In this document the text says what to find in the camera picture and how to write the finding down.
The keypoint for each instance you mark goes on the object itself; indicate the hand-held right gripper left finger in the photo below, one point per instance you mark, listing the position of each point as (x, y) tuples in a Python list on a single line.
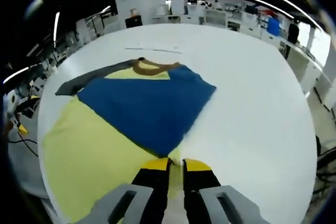
[(152, 197)]

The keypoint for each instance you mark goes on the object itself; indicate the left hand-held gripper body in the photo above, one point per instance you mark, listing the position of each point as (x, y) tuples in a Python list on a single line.
[(10, 106)]

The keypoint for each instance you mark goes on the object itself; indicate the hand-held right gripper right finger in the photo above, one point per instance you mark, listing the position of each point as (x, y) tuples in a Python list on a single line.
[(199, 197)]

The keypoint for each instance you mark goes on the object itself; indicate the yellow blue grey garment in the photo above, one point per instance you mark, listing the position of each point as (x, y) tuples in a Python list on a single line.
[(141, 108)]

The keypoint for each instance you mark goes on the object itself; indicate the black equipment stand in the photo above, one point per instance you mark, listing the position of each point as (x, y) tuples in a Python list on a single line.
[(319, 145)]

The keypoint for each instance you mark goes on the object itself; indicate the black cabinet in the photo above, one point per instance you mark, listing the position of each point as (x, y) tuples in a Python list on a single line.
[(134, 22)]

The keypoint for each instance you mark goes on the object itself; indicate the white office desk row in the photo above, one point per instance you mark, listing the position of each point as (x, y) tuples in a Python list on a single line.
[(302, 64)]

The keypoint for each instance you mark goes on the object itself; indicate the blue box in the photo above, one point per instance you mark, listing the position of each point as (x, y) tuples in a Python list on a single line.
[(273, 26)]

